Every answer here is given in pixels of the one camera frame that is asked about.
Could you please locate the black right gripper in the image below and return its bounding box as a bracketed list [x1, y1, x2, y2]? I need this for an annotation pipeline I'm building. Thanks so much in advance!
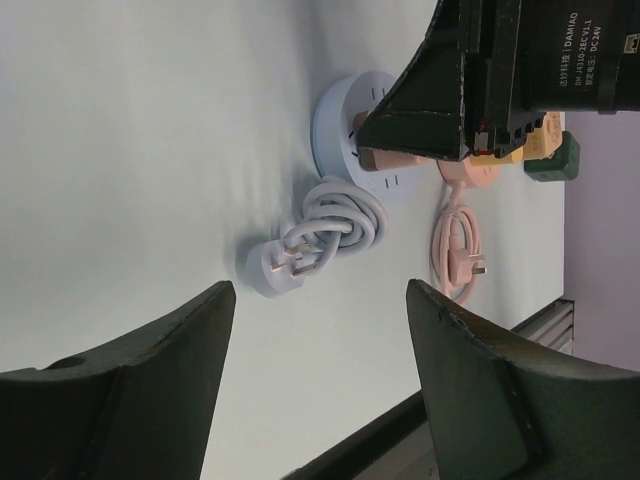
[358, 1, 639, 161]

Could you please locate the yellow USB charger plug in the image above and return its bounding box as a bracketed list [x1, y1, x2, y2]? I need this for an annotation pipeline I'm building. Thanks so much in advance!
[470, 147, 524, 167]

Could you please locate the pink round power strip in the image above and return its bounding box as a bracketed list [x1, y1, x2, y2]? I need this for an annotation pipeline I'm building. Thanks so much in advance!
[430, 158, 499, 305]

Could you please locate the light blue round power strip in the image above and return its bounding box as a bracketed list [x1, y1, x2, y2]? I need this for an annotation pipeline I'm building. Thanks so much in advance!
[246, 71, 425, 298]

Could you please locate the pink cube adapter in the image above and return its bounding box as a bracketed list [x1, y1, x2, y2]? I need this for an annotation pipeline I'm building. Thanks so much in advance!
[353, 110, 436, 172]

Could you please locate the dark green cube socket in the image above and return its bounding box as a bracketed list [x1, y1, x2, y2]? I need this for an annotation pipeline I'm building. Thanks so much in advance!
[524, 131, 581, 182]

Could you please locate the aluminium frame rail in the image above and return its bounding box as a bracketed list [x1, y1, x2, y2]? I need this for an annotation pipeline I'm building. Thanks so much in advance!
[512, 299, 575, 356]

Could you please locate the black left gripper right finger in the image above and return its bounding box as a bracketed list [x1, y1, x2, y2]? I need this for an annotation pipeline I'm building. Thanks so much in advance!
[406, 280, 639, 479]

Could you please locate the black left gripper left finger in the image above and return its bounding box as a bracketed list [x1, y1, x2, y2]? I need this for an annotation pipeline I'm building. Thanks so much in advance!
[1, 281, 236, 479]

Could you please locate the beige cube socket adapter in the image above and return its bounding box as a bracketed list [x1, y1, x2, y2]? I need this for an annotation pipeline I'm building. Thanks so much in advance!
[523, 112, 564, 161]

